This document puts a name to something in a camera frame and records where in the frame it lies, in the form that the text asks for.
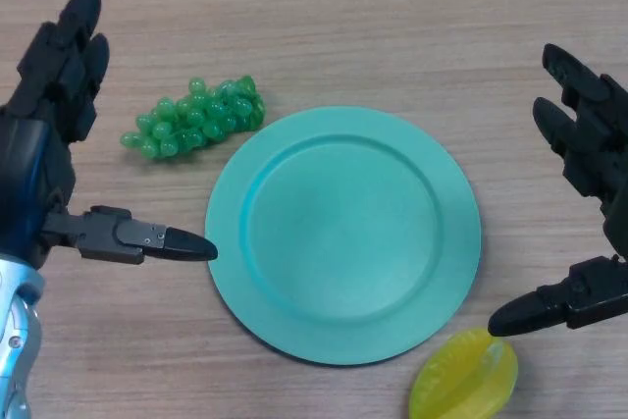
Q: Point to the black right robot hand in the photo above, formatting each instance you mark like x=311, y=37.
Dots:
x=596, y=144

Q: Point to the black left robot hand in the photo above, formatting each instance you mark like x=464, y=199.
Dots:
x=39, y=154

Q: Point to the yellow starfruit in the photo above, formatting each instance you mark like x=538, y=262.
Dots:
x=461, y=380

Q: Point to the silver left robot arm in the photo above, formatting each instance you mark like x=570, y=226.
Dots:
x=15, y=340

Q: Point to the teal round plate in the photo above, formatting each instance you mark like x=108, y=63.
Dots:
x=343, y=237

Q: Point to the green grape bunch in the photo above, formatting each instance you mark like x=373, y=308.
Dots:
x=196, y=120

